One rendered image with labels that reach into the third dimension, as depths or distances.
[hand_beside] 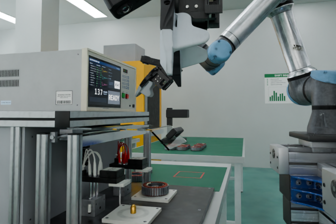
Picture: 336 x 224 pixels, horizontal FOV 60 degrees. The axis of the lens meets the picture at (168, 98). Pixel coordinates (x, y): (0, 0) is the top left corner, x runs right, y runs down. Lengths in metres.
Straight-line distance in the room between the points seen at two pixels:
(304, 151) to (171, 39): 0.84
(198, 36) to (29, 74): 0.82
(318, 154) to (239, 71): 5.26
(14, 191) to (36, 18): 4.44
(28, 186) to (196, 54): 0.67
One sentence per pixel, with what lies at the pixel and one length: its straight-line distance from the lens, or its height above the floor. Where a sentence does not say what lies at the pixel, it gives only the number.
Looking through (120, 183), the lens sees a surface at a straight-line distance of 1.00.
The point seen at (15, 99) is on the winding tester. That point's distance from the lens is 1.13.
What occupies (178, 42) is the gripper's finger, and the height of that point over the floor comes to 1.19.
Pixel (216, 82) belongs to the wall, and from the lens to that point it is 6.29.
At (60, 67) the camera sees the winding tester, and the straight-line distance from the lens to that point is 1.03.
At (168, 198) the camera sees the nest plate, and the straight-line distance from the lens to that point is 1.18.
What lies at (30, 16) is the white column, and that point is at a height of 2.66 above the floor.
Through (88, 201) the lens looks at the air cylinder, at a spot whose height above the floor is 0.82.
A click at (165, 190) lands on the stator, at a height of 0.80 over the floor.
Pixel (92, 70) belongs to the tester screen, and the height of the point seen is 1.25.
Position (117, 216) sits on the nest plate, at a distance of 1.01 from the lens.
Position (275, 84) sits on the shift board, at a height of 1.69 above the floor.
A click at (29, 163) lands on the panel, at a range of 0.96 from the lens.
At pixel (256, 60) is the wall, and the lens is 6.33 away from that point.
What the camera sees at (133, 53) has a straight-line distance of 5.09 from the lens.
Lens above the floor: 1.11
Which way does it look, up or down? 3 degrees up
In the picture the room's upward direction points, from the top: straight up
